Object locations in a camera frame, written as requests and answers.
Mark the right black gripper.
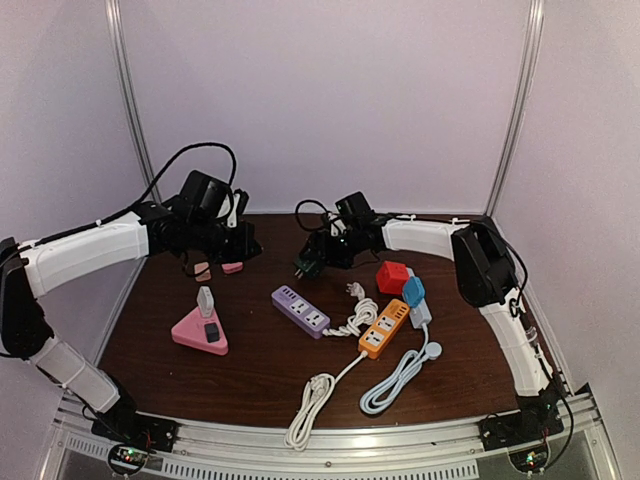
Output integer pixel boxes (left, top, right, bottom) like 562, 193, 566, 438
307, 227, 364, 269

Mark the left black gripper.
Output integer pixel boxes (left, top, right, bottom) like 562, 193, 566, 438
188, 218, 262, 265

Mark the dark green cube adapter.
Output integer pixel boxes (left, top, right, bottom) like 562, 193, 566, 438
293, 246, 325, 279

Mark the pink square plug adapter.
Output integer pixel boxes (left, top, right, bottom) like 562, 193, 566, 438
221, 262, 244, 275

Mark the beige pink plug adapter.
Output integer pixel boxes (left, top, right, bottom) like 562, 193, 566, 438
193, 262, 211, 282

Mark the purple power strip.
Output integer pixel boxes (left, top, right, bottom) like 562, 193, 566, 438
271, 285, 330, 339

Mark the white charger plug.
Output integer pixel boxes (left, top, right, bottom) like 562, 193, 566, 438
196, 286, 215, 319

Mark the red cube socket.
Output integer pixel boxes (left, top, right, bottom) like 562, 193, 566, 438
375, 261, 410, 296

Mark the pink triangular socket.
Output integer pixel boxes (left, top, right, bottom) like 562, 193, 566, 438
171, 307, 229, 356

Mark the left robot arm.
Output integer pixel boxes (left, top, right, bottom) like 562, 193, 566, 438
1, 202, 262, 444

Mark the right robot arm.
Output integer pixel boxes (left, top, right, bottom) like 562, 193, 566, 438
294, 214, 552, 398

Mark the black charger plug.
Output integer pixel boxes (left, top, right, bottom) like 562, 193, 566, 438
204, 323, 220, 343

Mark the blue square plug adapter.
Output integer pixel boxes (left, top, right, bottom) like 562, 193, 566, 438
402, 276, 426, 308

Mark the orange power strip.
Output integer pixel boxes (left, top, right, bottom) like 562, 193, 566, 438
358, 299, 410, 360

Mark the light blue power strip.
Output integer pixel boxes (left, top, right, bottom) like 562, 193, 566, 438
408, 268, 432, 329

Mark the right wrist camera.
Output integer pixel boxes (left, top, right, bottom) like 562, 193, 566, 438
329, 191, 376, 237

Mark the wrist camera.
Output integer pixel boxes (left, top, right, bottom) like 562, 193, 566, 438
172, 170, 249, 228
329, 191, 376, 237

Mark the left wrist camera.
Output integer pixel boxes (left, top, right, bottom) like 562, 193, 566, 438
172, 170, 249, 228

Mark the purple strip white cable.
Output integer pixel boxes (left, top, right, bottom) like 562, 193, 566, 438
322, 280, 380, 339

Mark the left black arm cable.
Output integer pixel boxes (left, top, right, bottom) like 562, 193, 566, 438
0, 142, 239, 261

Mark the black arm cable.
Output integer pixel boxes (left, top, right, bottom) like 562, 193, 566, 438
294, 198, 576, 466
0, 142, 239, 261

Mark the white coiled cable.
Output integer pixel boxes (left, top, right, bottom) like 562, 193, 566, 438
284, 349, 374, 450

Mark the light blue coiled cable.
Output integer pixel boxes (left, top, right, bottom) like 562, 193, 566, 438
359, 324, 444, 415

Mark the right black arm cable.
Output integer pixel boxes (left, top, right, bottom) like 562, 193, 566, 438
294, 198, 576, 466

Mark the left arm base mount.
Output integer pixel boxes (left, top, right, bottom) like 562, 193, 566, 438
80, 380, 178, 453

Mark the left aluminium post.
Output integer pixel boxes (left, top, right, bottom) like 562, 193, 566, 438
105, 0, 162, 202

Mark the aluminium post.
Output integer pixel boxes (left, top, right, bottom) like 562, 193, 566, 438
484, 0, 545, 217
105, 0, 162, 202

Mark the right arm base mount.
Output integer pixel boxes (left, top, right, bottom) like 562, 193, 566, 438
478, 393, 564, 451

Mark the right aluminium post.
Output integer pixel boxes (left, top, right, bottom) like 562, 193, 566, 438
484, 0, 545, 217

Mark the aluminium front rail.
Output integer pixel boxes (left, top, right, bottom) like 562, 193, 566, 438
35, 393, 622, 479

